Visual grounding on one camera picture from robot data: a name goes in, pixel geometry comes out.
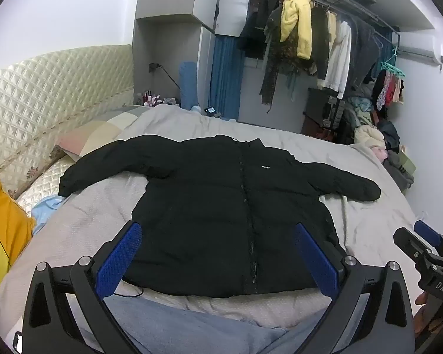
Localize black hanging coat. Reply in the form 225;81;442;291
239;0;281;60

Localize cream quilted mattress cover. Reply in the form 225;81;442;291
0;147;78;211

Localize row of cosmetic bottles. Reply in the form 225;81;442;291
135;89;180;107

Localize blue curtain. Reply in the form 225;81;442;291
209;36;246;122

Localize olive green box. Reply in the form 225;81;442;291
398;147;417;176

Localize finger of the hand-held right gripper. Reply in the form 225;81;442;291
393;226;431;268
414;220;443;264

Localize person's right hand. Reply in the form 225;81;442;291
414;291;434;327

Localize black hanging top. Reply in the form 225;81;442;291
310;5;331;80

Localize hanging small laundry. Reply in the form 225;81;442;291
371;69;405;112

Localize green clip hanger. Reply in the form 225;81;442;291
380;46;407;78

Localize light blue cloth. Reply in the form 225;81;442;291
31;195;65;234

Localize white hoodie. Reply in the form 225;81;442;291
324;20;352;99

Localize pile of clothes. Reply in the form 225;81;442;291
341;94;416;193

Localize pastel checked pillow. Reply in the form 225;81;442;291
55;105;152;163

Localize black puffer jacket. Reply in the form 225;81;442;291
58;135;382;299

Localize grey duvet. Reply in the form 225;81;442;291
0;104;421;330

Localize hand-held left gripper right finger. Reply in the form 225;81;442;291
294;222;416;354

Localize white air conditioner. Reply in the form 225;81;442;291
398;35;438;63

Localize rolled blue yoga mat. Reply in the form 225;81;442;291
180;61;199;111

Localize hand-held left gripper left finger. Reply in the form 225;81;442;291
20;220;144;354

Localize row of dark hanging clothes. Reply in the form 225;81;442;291
349;14;382;90

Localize thin black cable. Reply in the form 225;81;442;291
113;285;145;300

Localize dark wooden dresser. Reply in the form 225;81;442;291
301;88;349;144

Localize white wardrobe cabinet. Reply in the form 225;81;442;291
132;0;253;119

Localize metal clothes rail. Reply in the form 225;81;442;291
253;0;400;42

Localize yellow cushion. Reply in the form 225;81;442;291
0;155;38;312

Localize black wall charger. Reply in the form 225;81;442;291
149;63;180;90

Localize brown patterned garment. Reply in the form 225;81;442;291
259;5;318;106

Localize yellow hoodie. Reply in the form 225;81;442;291
279;0;314;60

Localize cream quilted headboard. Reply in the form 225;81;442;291
0;43;134;179

